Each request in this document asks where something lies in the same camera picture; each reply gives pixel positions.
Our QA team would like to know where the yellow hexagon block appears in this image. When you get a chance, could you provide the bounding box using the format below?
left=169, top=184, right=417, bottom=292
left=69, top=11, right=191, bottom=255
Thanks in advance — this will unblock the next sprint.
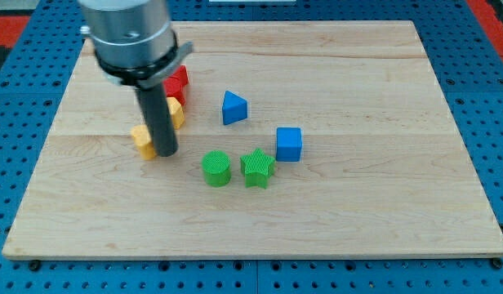
left=167, top=97, right=185, bottom=130

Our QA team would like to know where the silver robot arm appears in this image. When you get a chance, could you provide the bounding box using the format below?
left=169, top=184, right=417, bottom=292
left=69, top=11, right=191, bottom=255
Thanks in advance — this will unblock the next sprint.
left=78, top=0, right=194, bottom=89

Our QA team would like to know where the yellow heart block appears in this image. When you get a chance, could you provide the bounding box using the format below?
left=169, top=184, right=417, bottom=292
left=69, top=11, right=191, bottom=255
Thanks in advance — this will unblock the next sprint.
left=130, top=124, right=157, bottom=160

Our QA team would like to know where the green star block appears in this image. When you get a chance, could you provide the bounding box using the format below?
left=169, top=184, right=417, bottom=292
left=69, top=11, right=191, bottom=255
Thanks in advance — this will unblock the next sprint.
left=240, top=148, right=275, bottom=189

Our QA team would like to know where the blue cube block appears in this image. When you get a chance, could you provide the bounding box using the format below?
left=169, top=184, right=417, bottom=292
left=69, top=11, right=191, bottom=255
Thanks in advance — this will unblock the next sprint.
left=276, top=127, right=303, bottom=162

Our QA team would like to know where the green cylinder block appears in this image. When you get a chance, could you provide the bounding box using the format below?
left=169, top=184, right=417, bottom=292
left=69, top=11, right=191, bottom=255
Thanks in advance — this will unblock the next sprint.
left=201, top=150, right=231, bottom=187

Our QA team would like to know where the blue triangle block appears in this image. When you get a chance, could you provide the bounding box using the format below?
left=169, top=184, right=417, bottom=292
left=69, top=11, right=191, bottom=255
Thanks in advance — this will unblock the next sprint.
left=221, top=91, right=248, bottom=125

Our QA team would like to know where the wooden board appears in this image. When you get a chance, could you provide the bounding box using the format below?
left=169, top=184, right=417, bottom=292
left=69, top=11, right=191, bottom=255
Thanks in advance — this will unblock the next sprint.
left=2, top=20, right=503, bottom=261

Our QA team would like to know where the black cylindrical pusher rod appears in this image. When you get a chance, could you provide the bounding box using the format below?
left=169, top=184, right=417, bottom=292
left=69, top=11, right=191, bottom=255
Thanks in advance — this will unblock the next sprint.
left=136, top=83, right=178, bottom=157

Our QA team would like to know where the red block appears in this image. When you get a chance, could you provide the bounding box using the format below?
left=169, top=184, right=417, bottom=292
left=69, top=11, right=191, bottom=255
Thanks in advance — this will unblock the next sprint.
left=162, top=65, right=189, bottom=106

